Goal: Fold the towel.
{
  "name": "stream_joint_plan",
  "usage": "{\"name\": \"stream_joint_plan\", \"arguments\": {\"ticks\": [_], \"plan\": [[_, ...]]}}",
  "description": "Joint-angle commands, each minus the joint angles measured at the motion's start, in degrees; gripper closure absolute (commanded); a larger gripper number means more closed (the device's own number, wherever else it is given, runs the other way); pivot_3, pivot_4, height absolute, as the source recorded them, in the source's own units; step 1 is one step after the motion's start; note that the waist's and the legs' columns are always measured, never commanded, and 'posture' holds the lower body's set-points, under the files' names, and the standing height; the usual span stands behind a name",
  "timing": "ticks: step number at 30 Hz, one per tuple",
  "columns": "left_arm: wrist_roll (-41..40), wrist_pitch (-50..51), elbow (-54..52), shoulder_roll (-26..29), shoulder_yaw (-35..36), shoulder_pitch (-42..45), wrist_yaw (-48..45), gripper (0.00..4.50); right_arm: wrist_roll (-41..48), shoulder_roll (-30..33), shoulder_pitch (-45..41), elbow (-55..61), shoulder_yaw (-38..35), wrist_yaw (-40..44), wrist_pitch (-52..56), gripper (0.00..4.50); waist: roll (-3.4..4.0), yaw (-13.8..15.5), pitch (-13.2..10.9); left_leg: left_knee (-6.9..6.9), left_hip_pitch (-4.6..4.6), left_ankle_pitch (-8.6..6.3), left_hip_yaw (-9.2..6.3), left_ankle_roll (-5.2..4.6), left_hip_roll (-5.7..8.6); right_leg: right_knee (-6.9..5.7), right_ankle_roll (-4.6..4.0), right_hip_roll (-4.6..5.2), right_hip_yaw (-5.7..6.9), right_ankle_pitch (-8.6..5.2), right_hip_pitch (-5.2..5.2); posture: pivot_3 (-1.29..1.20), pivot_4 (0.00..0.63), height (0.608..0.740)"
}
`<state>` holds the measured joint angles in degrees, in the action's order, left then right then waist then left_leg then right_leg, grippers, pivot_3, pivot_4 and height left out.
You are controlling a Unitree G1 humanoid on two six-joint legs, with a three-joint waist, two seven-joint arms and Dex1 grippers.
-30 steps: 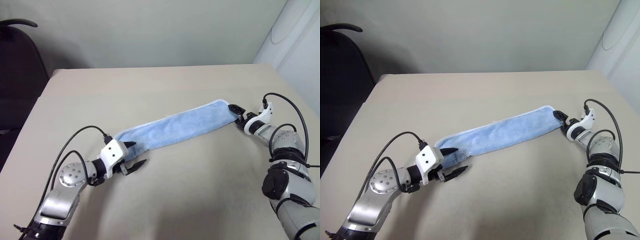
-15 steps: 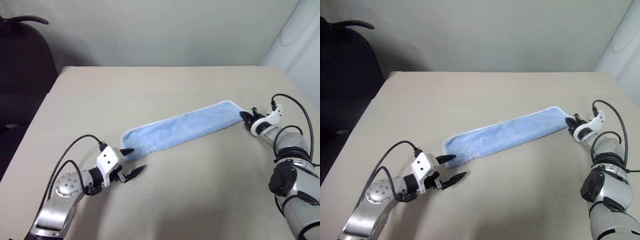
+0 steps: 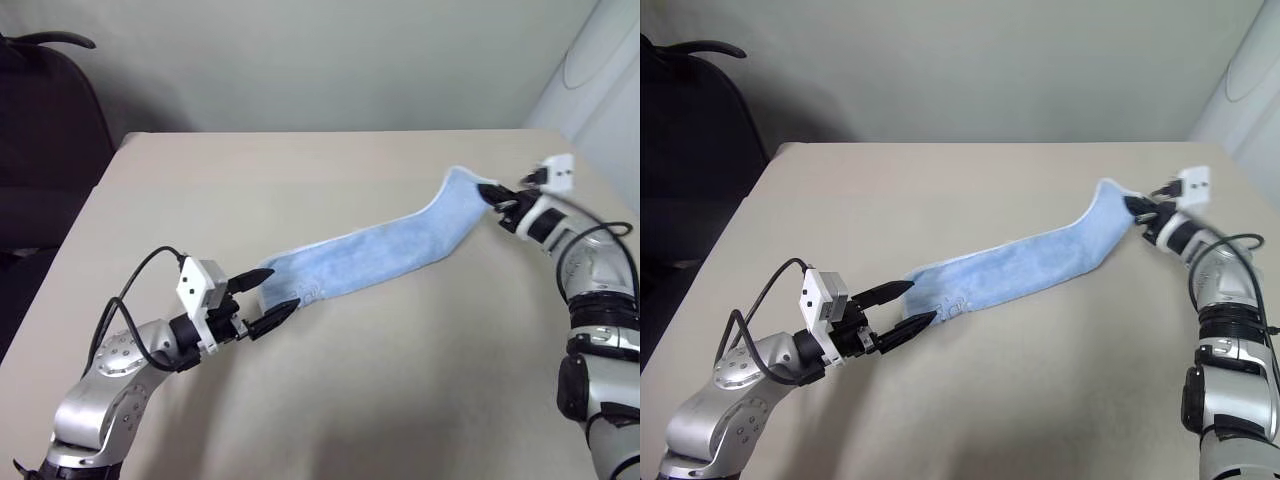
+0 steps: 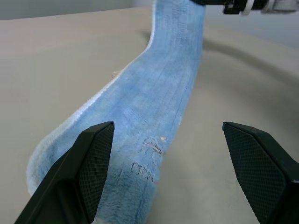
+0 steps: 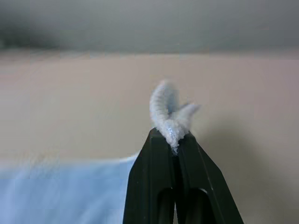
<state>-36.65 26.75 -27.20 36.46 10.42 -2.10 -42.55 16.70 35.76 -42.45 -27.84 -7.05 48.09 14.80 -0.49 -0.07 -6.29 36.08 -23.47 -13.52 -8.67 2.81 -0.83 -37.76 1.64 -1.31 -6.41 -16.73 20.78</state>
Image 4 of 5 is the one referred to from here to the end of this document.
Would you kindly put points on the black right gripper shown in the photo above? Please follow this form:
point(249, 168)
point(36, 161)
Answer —
point(233, 5)

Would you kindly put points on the blue terry towel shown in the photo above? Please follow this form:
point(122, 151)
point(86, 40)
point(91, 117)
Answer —
point(154, 93)

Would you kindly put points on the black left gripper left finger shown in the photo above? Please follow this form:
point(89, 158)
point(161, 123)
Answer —
point(70, 177)

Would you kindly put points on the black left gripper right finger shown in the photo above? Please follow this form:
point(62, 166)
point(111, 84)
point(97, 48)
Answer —
point(264, 172)

